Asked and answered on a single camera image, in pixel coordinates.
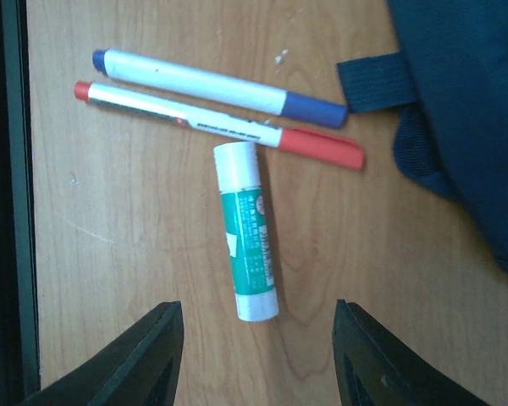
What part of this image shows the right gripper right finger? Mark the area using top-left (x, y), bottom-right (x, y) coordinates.
top-left (332, 299), bottom-right (486, 405)

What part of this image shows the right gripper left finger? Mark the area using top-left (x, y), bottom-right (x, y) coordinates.
top-left (22, 301), bottom-right (184, 405)

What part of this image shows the navy blue backpack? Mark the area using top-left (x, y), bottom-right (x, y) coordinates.
top-left (338, 1), bottom-right (508, 274)

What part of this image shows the green white glue stick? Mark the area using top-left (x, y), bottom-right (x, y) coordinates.
top-left (213, 142), bottom-right (279, 322)

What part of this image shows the red capped marker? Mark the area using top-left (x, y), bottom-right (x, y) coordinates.
top-left (74, 81), bottom-right (366, 171)

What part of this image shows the purple capped marker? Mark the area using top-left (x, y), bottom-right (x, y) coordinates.
top-left (92, 48), bottom-right (347, 129)

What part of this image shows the black aluminium frame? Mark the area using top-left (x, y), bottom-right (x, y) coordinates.
top-left (0, 1), bottom-right (41, 405)

